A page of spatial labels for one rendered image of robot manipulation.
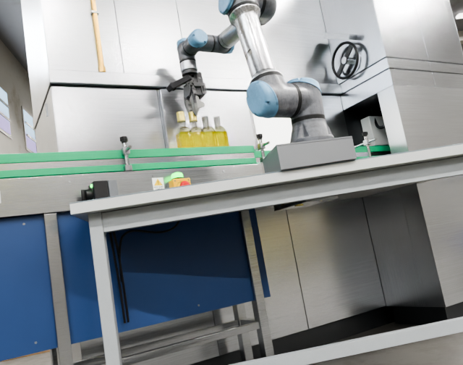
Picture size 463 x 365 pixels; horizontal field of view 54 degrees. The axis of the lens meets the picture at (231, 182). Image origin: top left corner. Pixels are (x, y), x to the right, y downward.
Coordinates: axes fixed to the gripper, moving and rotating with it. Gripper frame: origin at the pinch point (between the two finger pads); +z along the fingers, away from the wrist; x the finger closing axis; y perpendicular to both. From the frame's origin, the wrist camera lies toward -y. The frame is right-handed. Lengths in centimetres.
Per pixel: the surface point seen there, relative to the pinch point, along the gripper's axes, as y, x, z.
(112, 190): -47, -23, 35
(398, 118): 106, -22, 10
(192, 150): -9.8, -13.6, 20.3
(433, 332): 33, -72, 98
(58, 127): -54, 16, 0
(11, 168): -75, -12, 23
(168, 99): -4.9, 12.0, -11.7
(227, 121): 24.7, 11.6, -0.9
